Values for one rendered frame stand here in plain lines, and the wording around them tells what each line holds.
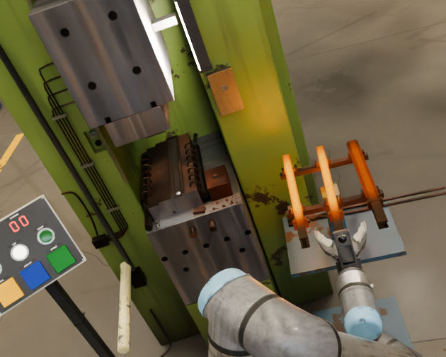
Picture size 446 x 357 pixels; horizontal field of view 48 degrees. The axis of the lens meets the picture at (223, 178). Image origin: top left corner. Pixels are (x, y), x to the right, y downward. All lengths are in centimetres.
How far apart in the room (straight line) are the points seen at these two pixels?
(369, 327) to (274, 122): 89
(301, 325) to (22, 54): 128
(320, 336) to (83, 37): 109
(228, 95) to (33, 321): 204
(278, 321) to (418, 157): 256
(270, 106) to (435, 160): 164
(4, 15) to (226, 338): 122
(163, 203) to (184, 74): 58
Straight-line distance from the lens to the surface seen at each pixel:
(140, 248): 224
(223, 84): 180
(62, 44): 161
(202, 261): 203
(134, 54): 161
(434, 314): 256
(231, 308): 94
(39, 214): 187
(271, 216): 220
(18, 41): 179
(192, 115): 225
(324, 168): 178
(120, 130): 172
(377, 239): 188
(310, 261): 185
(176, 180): 197
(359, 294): 137
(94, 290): 324
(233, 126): 190
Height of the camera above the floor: 210
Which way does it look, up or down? 36 degrees down
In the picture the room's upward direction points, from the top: 21 degrees counter-clockwise
